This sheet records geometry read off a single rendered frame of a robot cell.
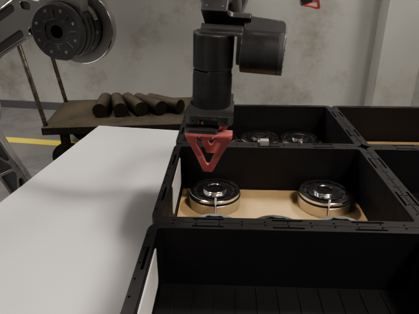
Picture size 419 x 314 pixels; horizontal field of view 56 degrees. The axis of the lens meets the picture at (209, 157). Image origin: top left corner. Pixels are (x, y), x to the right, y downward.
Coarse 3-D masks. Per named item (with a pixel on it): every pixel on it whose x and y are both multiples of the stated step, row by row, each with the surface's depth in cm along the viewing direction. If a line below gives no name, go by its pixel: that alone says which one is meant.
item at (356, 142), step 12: (312, 108) 110; (324, 108) 110; (336, 120) 99; (180, 132) 91; (348, 132) 92; (240, 144) 84; (252, 144) 84; (276, 144) 84; (288, 144) 84; (300, 144) 84; (312, 144) 85; (324, 144) 85; (336, 144) 84; (348, 144) 84; (360, 144) 84
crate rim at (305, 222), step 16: (176, 160) 77; (368, 160) 77; (384, 176) 70; (160, 192) 65; (400, 192) 65; (160, 208) 61; (288, 224) 57; (304, 224) 57; (320, 224) 57; (336, 224) 57; (352, 224) 57; (368, 224) 57; (384, 224) 57; (400, 224) 57; (416, 224) 57
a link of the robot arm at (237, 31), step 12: (204, 24) 54; (216, 24) 53; (204, 36) 52; (216, 36) 52; (228, 36) 52; (240, 36) 52; (204, 48) 53; (216, 48) 52; (228, 48) 53; (204, 60) 53; (216, 60) 53; (228, 60) 54
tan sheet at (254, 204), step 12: (240, 192) 86; (252, 192) 86; (264, 192) 86; (276, 192) 86; (288, 192) 86; (180, 204) 81; (240, 204) 81; (252, 204) 81; (264, 204) 81; (276, 204) 81; (288, 204) 81; (180, 216) 77; (192, 216) 77; (240, 216) 77; (252, 216) 77; (288, 216) 77; (300, 216) 77; (312, 216) 77; (348, 216) 77; (360, 216) 77
